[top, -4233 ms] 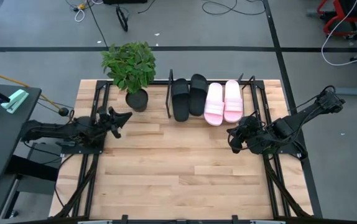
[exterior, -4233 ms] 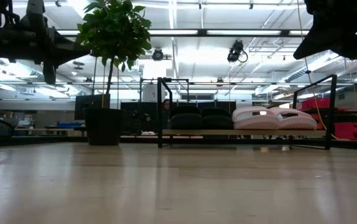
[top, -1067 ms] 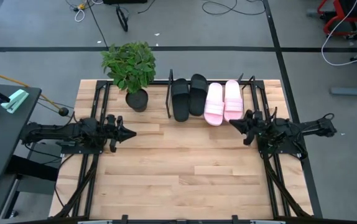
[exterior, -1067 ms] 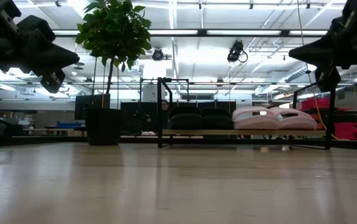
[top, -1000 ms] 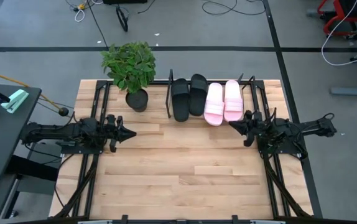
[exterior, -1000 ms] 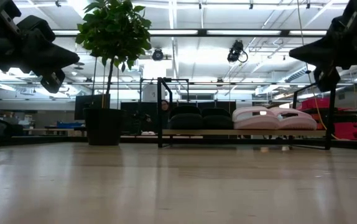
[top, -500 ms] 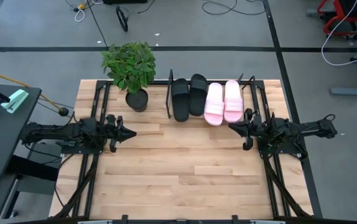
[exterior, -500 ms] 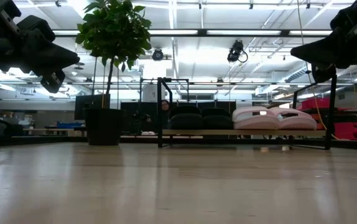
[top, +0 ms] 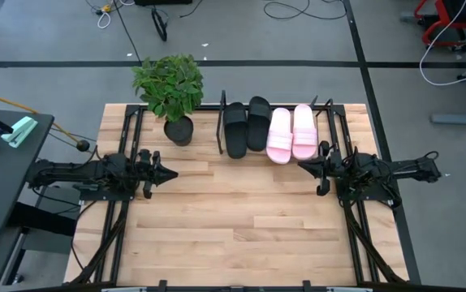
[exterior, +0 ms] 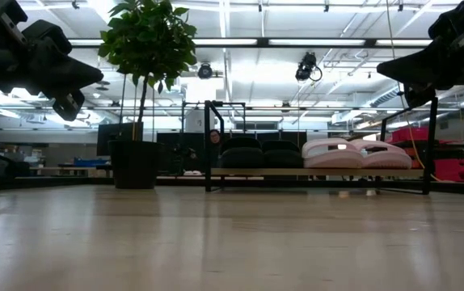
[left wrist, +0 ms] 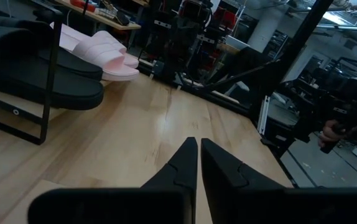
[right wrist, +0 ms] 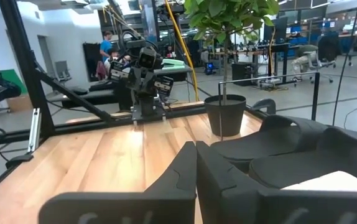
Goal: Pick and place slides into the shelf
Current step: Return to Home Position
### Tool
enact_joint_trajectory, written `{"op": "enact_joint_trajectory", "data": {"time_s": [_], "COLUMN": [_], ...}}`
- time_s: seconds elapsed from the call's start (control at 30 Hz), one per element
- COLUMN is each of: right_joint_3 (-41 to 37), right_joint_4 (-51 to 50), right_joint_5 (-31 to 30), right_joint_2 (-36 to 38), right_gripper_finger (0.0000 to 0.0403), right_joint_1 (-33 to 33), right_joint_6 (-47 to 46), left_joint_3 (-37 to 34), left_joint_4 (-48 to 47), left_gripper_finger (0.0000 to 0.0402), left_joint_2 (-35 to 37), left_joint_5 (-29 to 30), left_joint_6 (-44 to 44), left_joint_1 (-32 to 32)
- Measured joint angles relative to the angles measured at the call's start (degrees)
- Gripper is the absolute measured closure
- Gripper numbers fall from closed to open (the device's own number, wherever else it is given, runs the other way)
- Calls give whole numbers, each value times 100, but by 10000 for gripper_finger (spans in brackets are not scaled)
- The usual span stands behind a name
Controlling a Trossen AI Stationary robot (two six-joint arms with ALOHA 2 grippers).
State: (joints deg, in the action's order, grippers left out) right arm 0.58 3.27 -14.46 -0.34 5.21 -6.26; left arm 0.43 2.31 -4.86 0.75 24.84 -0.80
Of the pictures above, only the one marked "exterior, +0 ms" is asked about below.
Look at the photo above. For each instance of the dark monitor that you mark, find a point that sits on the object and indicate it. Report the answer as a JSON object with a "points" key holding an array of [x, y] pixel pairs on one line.
{"points": [[104, 139]]}

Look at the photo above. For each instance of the black-framed wooden shoe shelf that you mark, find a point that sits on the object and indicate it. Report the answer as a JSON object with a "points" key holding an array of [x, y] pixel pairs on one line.
{"points": [[317, 172]]}

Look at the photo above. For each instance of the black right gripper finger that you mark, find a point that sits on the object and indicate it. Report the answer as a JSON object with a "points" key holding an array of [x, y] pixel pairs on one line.
{"points": [[410, 70]]}

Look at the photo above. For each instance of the black plant pot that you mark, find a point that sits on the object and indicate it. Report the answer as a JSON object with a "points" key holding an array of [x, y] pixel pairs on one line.
{"points": [[135, 165]]}

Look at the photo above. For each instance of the black overhead rig beam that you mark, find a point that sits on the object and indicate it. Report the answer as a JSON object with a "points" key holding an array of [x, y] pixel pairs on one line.
{"points": [[262, 41]]}

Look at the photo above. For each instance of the black slide sandal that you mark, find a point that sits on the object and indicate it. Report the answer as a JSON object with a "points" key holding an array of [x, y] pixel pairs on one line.
{"points": [[240, 157], [282, 157]]}

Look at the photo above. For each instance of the round black ceiling fixture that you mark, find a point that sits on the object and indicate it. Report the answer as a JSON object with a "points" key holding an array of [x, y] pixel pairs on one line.
{"points": [[205, 71]]}

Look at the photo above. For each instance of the black overhead camera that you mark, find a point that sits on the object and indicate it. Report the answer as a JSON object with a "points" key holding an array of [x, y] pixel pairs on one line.
{"points": [[306, 66]]}

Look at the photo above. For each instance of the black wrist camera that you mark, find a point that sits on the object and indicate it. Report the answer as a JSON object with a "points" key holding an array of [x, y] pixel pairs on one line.
{"points": [[68, 106], [420, 95]]}

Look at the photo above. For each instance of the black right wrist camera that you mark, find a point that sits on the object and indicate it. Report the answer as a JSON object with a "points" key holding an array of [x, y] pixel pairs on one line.
{"points": [[420, 95]]}

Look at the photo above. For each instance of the pink slide sandal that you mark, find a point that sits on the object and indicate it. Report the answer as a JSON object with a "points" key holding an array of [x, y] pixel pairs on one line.
{"points": [[329, 159], [389, 159]]}

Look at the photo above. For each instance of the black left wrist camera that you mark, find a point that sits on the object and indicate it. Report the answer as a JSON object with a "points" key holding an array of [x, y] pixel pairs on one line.
{"points": [[68, 106]]}

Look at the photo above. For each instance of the person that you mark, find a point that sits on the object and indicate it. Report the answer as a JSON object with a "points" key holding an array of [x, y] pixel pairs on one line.
{"points": [[215, 138]]}

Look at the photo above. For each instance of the blue bin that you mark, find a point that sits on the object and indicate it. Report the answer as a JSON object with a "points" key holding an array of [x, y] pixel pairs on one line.
{"points": [[90, 162]]}

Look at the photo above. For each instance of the black aluminium table frame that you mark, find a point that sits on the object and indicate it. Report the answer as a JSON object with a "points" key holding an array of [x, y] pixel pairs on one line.
{"points": [[74, 182]]}

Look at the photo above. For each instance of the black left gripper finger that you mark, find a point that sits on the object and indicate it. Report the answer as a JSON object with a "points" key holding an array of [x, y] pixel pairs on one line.
{"points": [[74, 77]]}

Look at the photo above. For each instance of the red and black cart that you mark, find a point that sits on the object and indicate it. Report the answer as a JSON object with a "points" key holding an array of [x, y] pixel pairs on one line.
{"points": [[454, 169]]}

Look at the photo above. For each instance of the green leafy plant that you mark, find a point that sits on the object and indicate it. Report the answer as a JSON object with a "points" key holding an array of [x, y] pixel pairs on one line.
{"points": [[147, 40]]}

